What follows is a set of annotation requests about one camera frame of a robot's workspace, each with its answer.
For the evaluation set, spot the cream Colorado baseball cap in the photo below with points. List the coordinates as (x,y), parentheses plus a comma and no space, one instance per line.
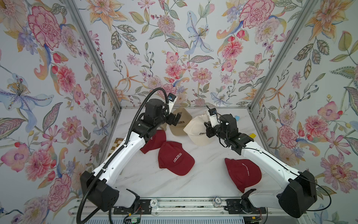
(196,131)

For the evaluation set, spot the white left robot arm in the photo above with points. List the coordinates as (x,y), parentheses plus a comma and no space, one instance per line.
(99,185)

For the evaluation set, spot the wooden chessboard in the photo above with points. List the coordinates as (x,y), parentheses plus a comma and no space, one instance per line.
(116,143)

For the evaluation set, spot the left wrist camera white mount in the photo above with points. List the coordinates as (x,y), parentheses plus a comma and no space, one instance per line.
(171,101)

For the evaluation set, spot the aluminium corner frame post left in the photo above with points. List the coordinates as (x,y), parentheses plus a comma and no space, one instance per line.
(75,14)

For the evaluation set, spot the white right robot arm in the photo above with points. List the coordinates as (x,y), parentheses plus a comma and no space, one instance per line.
(297,191)

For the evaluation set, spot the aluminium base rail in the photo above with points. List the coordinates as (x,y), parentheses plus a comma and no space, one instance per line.
(186,206)

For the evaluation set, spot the yellow foam block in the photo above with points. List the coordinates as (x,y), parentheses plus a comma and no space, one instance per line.
(252,135)

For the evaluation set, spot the aluminium corner frame post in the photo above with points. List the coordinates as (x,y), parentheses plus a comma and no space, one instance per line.
(75,14)
(298,25)

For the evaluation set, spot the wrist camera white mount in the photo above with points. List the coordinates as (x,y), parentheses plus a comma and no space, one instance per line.
(171,101)
(213,117)

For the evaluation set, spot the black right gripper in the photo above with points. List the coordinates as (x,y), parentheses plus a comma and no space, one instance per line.
(209,131)

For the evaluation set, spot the tan Colorado baseball cap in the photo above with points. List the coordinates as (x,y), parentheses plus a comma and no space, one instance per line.
(183,121)

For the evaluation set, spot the aluminium corner frame post right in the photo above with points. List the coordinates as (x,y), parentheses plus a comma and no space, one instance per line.
(298,25)

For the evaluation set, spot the maroon cap far left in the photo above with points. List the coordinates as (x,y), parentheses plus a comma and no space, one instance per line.
(155,142)

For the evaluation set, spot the maroon cap right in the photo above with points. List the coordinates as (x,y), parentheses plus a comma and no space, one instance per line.
(244,173)

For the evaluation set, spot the green circuit board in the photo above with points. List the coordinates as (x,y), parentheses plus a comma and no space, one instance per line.
(133,220)

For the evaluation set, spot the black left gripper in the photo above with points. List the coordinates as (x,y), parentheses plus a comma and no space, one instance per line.
(173,119)

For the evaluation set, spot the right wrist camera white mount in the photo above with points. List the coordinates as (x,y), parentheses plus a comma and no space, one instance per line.
(213,117)

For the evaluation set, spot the maroon Colorado cap centre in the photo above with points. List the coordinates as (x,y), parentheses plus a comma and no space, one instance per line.
(174,158)

